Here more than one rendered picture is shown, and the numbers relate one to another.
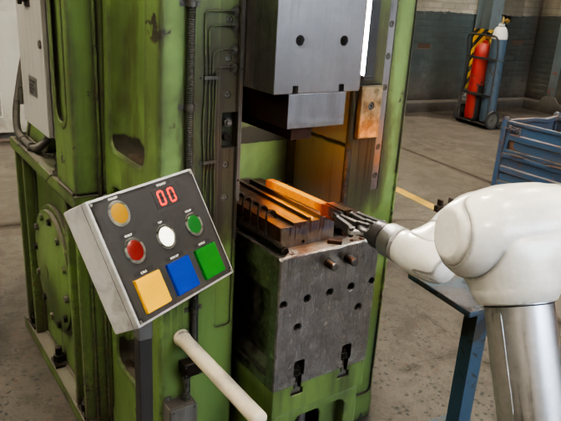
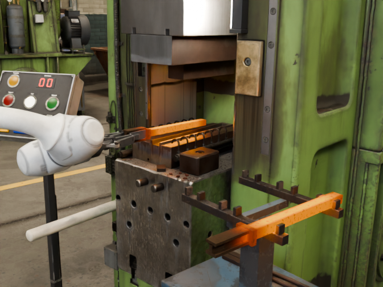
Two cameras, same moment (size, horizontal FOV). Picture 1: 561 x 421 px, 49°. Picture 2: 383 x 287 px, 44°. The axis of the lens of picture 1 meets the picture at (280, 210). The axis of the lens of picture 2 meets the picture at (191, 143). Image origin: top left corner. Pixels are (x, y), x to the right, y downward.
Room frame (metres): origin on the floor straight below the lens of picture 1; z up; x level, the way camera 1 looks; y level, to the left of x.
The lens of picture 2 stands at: (1.49, -1.69, 1.42)
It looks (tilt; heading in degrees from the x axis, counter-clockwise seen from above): 15 degrees down; 76
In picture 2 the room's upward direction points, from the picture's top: 1 degrees clockwise
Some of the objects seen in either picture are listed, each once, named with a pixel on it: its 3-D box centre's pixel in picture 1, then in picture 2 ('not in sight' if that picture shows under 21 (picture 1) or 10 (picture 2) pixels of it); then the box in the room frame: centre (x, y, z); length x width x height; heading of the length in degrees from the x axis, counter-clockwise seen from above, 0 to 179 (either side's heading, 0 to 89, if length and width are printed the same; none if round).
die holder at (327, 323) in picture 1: (277, 278); (200, 207); (1.94, 0.00, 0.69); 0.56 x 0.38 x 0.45; 35
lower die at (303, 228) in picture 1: (269, 209); (190, 140); (1.90, 0.04, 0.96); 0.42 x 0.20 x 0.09; 35
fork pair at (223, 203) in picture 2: not in sight; (260, 197); (1.90, -0.69, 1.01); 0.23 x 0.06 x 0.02; 28
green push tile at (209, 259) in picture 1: (208, 261); not in sight; (1.36, 0.16, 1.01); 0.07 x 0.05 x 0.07; 150
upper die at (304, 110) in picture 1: (275, 97); (191, 46); (1.90, 0.04, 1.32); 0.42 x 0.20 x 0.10; 35
